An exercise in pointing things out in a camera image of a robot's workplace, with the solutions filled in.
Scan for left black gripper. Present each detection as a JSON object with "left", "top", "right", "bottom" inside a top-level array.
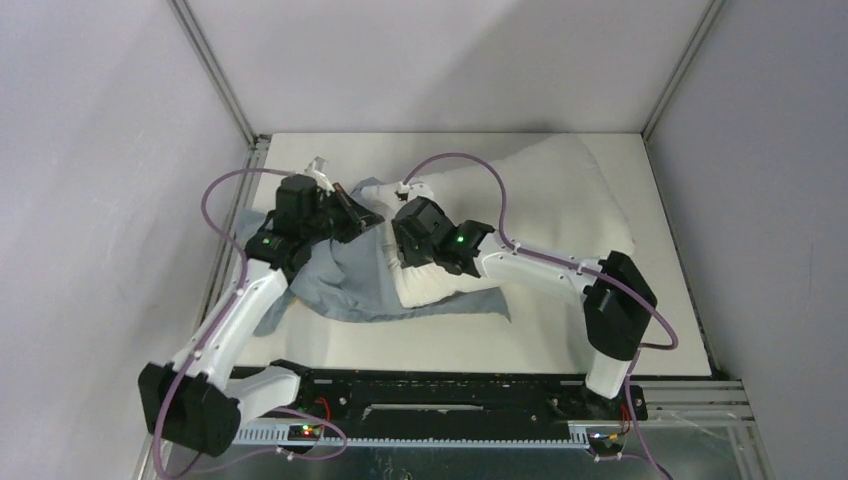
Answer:
[{"left": 302, "top": 183, "right": 384, "bottom": 246}]

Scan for white pillow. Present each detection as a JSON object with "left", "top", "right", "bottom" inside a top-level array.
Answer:
[{"left": 357, "top": 134, "right": 636, "bottom": 308}]

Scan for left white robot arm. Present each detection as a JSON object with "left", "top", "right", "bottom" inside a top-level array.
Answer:
[{"left": 138, "top": 174, "right": 384, "bottom": 457}]

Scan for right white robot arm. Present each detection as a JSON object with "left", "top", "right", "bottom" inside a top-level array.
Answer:
[{"left": 391, "top": 197, "right": 657, "bottom": 418}]

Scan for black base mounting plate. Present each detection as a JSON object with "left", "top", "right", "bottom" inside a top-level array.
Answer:
[{"left": 273, "top": 360, "right": 648, "bottom": 446}]

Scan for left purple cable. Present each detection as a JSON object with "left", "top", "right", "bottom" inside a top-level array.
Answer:
[{"left": 150, "top": 166, "right": 349, "bottom": 480}]

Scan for grey slotted cable duct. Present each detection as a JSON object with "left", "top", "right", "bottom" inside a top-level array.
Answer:
[{"left": 231, "top": 423, "right": 591, "bottom": 450}]

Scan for left aluminium frame post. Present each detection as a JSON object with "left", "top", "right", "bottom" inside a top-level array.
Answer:
[{"left": 167, "top": 0, "right": 258, "bottom": 146}]

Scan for aluminium frame post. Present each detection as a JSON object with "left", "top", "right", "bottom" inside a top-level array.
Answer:
[
  {"left": 640, "top": 0, "right": 728, "bottom": 144},
  {"left": 167, "top": 0, "right": 258, "bottom": 146}
]

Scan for aluminium base frame rails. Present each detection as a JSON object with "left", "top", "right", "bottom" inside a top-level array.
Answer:
[{"left": 217, "top": 133, "right": 763, "bottom": 479}]

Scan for right aluminium frame post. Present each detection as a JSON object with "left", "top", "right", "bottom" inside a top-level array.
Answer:
[{"left": 640, "top": 0, "right": 728, "bottom": 144}]

